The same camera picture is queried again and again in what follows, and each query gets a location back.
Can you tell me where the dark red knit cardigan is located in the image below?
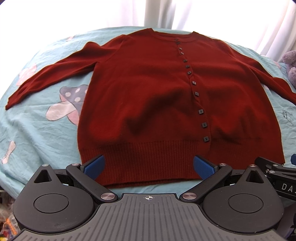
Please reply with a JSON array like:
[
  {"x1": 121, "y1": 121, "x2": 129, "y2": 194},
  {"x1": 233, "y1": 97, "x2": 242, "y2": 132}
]
[{"x1": 6, "y1": 29, "x2": 295, "y2": 188}]

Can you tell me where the colourful clutter beside bed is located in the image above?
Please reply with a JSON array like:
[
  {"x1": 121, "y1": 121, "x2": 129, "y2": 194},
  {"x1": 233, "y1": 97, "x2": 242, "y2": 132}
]
[{"x1": 0, "y1": 190, "x2": 20, "y2": 240}]

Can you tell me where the purple plush toy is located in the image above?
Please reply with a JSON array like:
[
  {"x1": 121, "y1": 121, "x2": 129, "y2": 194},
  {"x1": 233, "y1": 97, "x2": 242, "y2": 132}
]
[{"x1": 282, "y1": 50, "x2": 296, "y2": 88}]

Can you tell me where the white sheer curtain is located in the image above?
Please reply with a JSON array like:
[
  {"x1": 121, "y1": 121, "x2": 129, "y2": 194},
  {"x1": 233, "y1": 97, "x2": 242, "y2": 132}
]
[{"x1": 129, "y1": 0, "x2": 296, "y2": 63}]

